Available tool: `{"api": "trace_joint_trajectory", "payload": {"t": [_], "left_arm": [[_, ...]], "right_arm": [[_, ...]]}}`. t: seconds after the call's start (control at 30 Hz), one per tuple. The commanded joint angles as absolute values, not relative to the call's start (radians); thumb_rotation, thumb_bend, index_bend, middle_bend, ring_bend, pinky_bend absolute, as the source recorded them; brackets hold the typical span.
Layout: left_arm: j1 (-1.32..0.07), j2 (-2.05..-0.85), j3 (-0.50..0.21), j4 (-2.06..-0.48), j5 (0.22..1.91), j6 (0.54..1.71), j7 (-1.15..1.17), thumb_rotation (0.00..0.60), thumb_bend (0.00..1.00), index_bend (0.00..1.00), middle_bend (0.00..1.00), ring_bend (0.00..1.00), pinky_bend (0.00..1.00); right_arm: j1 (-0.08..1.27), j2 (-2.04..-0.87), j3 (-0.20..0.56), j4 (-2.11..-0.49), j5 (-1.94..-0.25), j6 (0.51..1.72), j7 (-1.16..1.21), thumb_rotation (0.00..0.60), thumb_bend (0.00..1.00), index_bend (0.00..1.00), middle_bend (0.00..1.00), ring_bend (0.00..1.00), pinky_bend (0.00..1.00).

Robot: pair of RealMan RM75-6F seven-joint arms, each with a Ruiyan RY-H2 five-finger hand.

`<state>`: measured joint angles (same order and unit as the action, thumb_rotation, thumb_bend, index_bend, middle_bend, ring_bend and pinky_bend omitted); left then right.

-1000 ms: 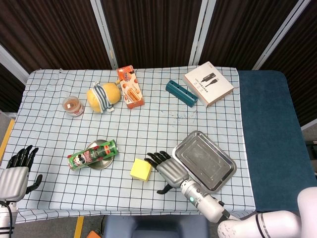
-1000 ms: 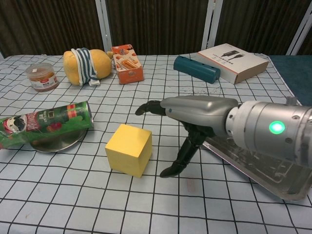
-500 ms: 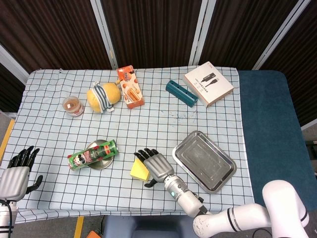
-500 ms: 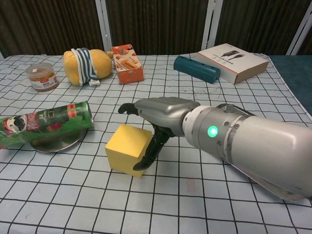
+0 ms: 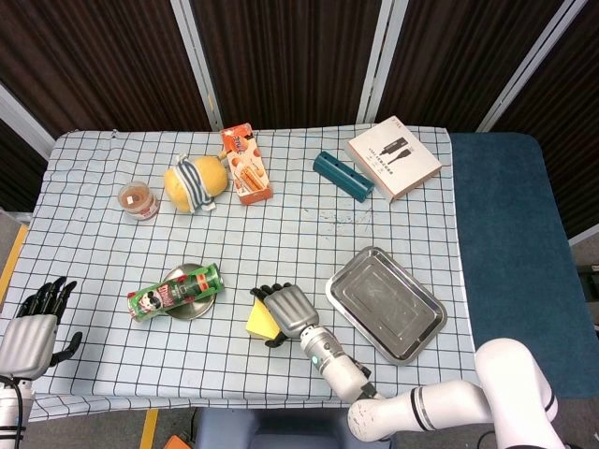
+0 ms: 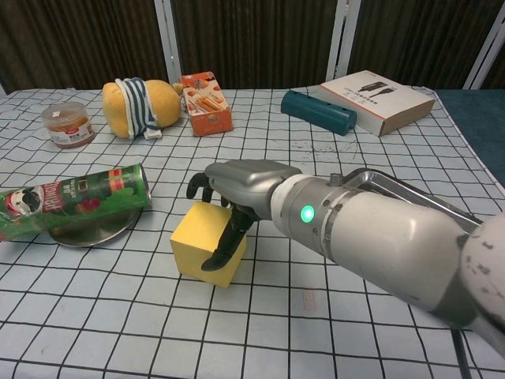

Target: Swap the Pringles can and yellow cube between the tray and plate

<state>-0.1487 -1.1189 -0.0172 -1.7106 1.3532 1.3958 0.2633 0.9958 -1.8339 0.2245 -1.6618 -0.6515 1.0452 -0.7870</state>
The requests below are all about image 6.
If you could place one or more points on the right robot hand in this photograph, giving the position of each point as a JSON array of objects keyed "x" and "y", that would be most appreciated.
[{"x": 248, "y": 181}]

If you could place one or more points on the yellow cube block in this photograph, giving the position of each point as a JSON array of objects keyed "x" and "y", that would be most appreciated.
[{"x": 197, "y": 237}]

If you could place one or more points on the green chips can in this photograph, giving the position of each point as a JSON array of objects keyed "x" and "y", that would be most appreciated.
[{"x": 79, "y": 197}]

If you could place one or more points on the orange biscuit box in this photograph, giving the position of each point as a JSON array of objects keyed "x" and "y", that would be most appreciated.
[{"x": 209, "y": 110}]

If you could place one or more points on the teal rectangular case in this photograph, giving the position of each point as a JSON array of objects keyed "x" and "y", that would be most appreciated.
[{"x": 315, "y": 112}]

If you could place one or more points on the yellow plush toy striped cloth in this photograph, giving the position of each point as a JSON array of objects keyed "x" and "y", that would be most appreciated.
[{"x": 161, "y": 102}]

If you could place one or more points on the dark folding screen panel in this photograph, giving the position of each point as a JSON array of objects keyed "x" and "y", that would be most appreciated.
[
  {"x": 79, "y": 39},
  {"x": 498, "y": 59},
  {"x": 252, "y": 35},
  {"x": 410, "y": 35}
]

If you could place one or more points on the rectangular metal tray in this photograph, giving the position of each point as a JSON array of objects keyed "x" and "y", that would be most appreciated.
[{"x": 394, "y": 186}]

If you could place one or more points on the round metal plate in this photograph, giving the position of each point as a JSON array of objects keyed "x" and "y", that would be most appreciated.
[{"x": 98, "y": 232}]

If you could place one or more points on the white checkered tablecloth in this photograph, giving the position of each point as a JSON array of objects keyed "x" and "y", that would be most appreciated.
[{"x": 158, "y": 316}]

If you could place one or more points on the clear plastic cup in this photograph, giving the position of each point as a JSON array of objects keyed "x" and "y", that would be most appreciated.
[{"x": 69, "y": 126}]

